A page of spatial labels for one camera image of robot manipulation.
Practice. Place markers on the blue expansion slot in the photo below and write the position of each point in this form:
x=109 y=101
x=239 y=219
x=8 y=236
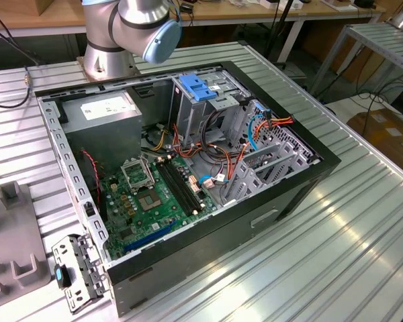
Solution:
x=151 y=235

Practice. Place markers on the small cardboard box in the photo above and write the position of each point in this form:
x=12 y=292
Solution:
x=45 y=6

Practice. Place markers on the wooden desk white frame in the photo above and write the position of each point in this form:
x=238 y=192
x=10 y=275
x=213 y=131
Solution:
x=238 y=15

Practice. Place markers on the metal card retention bracket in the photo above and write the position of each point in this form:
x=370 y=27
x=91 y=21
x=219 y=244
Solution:
x=87 y=268

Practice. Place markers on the grey metal drive cage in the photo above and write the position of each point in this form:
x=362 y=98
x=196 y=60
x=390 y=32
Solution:
x=191 y=117

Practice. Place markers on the blue plastic cage latch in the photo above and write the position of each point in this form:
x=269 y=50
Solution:
x=198 y=89

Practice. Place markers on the green motherboard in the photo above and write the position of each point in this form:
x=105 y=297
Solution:
x=144 y=224

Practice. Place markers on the black desk device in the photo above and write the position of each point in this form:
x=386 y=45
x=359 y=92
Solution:
x=364 y=3

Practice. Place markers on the black tripod stand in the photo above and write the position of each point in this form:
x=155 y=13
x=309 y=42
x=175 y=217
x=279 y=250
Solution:
x=280 y=23

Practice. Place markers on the CPU socket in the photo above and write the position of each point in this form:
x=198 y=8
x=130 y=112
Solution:
x=149 y=201

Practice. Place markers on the white box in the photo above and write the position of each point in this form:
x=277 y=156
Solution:
x=278 y=4

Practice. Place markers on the black RAM slot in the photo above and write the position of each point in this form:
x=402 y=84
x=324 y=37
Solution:
x=186 y=188
x=175 y=188

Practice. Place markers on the black case latch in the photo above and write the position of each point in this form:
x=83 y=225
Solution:
x=89 y=208

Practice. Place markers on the large cardboard box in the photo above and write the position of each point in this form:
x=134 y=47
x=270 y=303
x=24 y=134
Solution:
x=386 y=129

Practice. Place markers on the black PC case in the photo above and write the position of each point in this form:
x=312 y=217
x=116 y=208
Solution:
x=205 y=255

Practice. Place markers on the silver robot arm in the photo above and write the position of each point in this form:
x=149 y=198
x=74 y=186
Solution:
x=104 y=57

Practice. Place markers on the grey power supply box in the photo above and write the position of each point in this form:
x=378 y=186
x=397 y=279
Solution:
x=100 y=134

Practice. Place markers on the grey metal disk bay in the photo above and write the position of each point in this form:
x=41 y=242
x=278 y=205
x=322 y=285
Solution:
x=305 y=155

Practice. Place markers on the grey parts rack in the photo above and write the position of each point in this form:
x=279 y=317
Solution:
x=16 y=231

